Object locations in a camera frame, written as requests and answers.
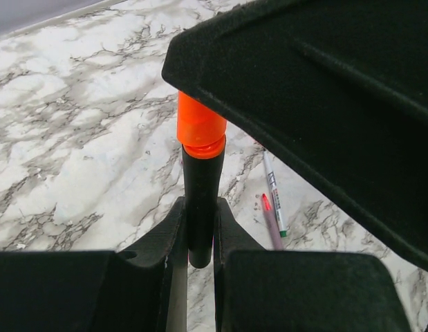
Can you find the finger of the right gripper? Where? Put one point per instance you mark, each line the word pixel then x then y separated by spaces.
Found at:
pixel 337 90

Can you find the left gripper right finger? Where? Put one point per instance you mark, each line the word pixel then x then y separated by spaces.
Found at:
pixel 284 290

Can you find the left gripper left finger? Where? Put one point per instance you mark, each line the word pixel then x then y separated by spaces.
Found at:
pixel 141 288

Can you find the pink translucent red pen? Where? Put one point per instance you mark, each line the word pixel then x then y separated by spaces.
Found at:
pixel 271 222

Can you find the black orange highlighter marker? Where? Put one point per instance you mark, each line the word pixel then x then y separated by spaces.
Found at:
pixel 202 167

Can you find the orange highlighter cap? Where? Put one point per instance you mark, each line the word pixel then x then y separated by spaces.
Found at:
pixel 197 125

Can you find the white whiteboard marker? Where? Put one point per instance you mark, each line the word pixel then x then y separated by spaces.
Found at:
pixel 272 184

